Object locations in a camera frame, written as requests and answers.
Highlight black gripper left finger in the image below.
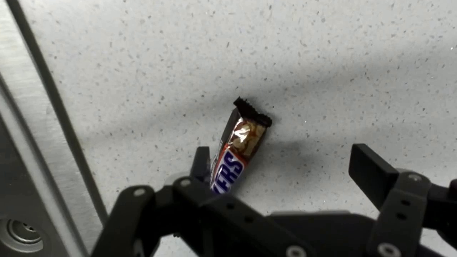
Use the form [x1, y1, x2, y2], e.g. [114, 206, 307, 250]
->
[92, 146, 319, 257]

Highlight stainless steel double sink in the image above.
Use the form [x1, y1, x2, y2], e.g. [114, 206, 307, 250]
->
[0, 0, 109, 257]

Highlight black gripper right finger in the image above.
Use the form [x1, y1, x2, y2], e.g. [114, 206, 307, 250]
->
[347, 143, 457, 257]

